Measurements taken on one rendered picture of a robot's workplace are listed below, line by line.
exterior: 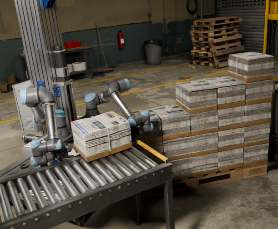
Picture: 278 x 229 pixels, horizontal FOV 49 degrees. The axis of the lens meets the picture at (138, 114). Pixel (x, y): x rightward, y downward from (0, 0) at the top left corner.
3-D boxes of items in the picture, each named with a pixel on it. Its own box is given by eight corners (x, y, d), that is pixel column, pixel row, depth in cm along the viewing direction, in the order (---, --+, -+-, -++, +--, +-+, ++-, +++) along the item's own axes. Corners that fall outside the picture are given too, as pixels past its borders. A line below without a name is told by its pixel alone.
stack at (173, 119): (130, 181, 346) (123, 111, 318) (226, 162, 367) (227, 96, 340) (138, 200, 310) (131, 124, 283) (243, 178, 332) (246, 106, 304)
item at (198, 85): (175, 83, 318) (175, 82, 318) (201, 80, 324) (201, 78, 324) (189, 92, 285) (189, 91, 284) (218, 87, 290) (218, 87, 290)
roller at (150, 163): (129, 147, 254) (129, 142, 252) (161, 171, 215) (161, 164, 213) (124, 149, 252) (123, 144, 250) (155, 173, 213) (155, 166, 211)
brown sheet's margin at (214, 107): (175, 103, 328) (175, 99, 326) (200, 99, 334) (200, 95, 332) (189, 114, 293) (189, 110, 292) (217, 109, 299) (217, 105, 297)
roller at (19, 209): (14, 185, 213) (13, 178, 212) (28, 221, 174) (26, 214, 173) (7, 187, 211) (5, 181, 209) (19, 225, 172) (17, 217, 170)
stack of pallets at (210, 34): (219, 57, 1021) (219, 16, 978) (242, 60, 946) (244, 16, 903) (189, 64, 954) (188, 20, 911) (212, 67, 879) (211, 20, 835)
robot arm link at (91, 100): (83, 107, 314) (81, 94, 309) (94, 104, 321) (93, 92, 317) (89, 109, 305) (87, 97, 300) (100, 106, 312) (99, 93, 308)
